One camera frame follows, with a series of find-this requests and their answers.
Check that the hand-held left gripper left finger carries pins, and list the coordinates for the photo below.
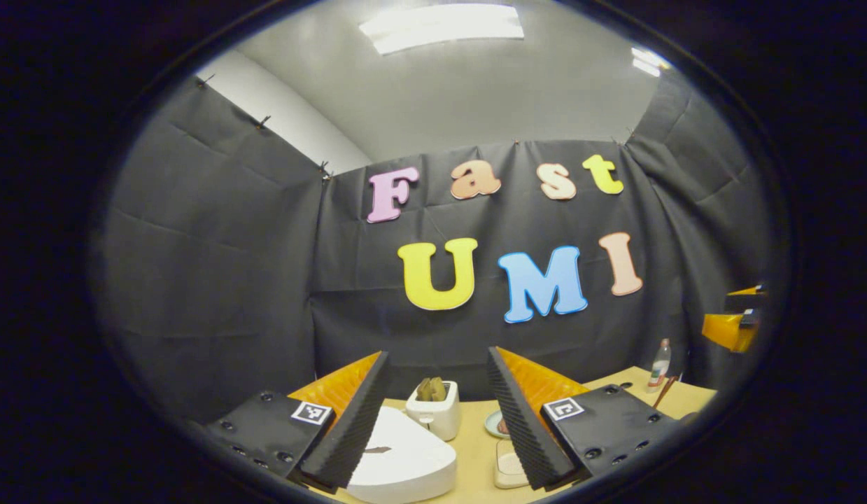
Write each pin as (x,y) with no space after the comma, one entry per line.
(356,420)

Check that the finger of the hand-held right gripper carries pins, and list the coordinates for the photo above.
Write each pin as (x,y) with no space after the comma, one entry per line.
(746,301)
(730,332)

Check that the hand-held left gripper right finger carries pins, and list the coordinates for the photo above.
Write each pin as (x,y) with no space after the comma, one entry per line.
(520,420)

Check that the white rice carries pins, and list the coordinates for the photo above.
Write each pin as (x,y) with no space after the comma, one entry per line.
(509,467)

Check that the white rice cooker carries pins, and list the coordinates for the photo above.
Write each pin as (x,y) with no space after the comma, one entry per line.
(405,462)

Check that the brown wooden spoon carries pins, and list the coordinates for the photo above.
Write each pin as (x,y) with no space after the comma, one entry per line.
(665,392)

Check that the red meat piece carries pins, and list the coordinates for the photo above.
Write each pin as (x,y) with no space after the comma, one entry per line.
(503,425)

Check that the light blue plate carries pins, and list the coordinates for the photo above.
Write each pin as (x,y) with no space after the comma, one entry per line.
(490,423)

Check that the white toaster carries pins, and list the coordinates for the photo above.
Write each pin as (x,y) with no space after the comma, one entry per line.
(436,416)

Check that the brown bread slice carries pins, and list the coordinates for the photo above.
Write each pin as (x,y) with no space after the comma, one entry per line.
(431,389)

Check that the clear water bottle red label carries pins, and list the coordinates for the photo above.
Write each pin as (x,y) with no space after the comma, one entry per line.
(659,371)

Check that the ceiling light panel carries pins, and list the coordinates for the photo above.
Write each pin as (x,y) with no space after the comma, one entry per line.
(646,61)
(440,28)

